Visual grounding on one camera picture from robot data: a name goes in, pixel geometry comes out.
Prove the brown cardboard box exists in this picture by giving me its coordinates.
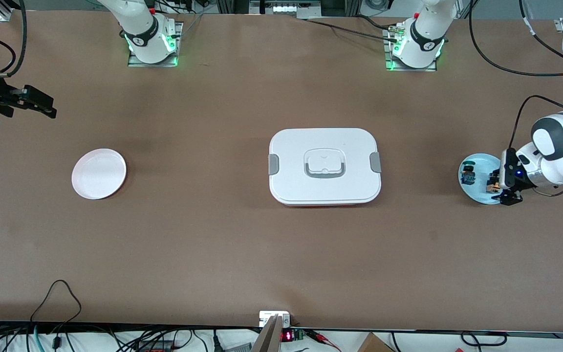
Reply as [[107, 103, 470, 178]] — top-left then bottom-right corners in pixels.
[[357, 332, 395, 352]]

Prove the aluminium profile bar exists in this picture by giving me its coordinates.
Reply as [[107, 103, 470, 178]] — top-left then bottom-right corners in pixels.
[[252, 314, 283, 352]]

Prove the light blue round plate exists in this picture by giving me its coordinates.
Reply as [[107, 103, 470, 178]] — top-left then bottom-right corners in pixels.
[[458, 153, 506, 205]]

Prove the small white mount block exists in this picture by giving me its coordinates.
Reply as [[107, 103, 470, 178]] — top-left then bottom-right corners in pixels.
[[259, 311, 291, 328]]

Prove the black cable to base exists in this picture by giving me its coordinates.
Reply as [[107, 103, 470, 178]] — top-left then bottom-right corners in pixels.
[[297, 16, 400, 43]]

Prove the aluminium frame with white label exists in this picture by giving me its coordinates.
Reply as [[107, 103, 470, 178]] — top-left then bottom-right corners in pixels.
[[249, 0, 322, 20]]

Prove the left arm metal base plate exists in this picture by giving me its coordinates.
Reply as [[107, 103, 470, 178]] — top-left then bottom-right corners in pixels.
[[384, 27, 437, 72]]

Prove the black coiled cable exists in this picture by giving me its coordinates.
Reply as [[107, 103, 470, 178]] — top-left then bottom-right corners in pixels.
[[460, 331, 508, 350]]

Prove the pale pink round plate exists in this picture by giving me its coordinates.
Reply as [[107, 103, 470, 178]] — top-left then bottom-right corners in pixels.
[[71, 148, 127, 200]]

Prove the red clip lead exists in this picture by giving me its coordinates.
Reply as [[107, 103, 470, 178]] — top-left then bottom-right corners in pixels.
[[307, 330, 344, 352]]

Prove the white lidded lunch box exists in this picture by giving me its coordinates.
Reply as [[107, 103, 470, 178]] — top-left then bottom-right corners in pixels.
[[268, 128, 382, 207]]

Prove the green push-button switch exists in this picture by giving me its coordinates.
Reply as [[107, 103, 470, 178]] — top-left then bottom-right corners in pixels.
[[460, 163, 478, 186]]

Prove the short aluminium profile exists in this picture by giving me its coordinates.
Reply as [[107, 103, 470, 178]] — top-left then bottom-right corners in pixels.
[[0, 0, 21, 22]]

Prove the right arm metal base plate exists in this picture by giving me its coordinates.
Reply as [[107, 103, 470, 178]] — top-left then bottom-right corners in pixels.
[[128, 22, 183, 67]]

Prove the thin black looped cable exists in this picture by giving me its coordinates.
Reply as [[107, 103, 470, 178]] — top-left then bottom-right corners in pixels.
[[29, 279, 83, 324]]

